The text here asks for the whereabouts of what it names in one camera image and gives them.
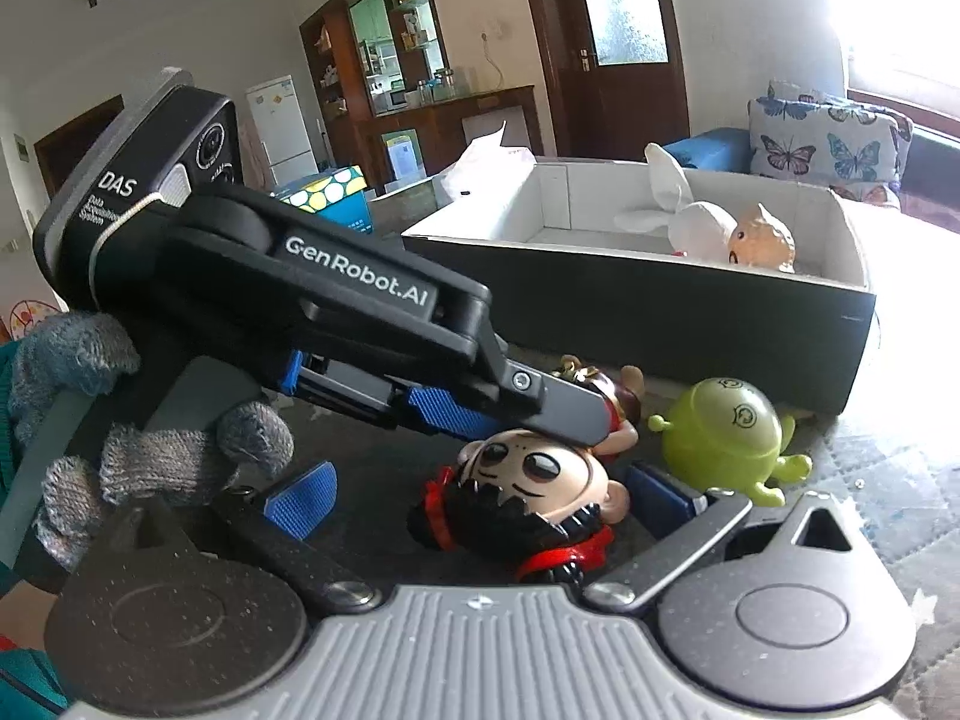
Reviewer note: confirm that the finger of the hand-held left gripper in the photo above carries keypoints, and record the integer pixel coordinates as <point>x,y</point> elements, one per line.
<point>555,405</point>
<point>442,409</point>

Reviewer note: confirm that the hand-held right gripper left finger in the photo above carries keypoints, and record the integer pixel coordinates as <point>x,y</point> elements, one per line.
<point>300,501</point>

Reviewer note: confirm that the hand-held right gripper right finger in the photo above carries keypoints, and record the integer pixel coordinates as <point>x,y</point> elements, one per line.
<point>664,495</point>

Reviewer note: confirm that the red-dressed doll figure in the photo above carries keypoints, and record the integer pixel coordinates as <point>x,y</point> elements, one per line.
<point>525,472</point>

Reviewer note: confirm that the dark grey cardboard box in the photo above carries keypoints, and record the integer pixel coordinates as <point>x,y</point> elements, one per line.
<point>675,337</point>

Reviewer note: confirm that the white plush rabbit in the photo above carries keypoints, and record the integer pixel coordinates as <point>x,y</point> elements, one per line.
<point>701,229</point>

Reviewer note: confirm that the grey star-quilted desktop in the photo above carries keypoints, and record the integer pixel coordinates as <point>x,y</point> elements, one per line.
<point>862,465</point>

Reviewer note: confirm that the person's left hand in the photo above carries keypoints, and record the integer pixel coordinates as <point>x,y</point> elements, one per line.
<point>165,465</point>

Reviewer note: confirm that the blue dotted box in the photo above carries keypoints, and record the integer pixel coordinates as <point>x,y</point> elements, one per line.
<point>330,191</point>

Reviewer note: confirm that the green alien toy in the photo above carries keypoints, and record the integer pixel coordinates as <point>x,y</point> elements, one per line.
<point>720,427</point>

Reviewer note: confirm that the white refrigerator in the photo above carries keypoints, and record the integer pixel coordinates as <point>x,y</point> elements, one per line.
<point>281,127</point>

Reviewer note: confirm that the white microwave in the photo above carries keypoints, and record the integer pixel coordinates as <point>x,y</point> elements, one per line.
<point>391,100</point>

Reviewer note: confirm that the wooden cabinet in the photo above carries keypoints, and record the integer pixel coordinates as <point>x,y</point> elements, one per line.
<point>435,127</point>

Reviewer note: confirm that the white tissue pack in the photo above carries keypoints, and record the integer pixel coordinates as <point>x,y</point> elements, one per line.
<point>480,165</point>

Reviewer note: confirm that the glass jar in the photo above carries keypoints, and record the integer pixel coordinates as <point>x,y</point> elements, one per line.
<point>426,88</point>
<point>446,82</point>

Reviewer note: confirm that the plain brown door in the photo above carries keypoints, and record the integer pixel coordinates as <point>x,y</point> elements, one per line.
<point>75,157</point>

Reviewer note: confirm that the blue sofa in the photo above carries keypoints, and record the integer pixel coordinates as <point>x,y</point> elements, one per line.
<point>712,146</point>

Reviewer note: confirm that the brown glass-panel door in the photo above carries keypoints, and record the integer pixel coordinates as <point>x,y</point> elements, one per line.
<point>622,105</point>

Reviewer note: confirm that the butterfly print pillow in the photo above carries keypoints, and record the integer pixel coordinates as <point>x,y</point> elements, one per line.
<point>787,88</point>
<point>825,142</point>

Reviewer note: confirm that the window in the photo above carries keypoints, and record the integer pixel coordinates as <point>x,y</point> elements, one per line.
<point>900,75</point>

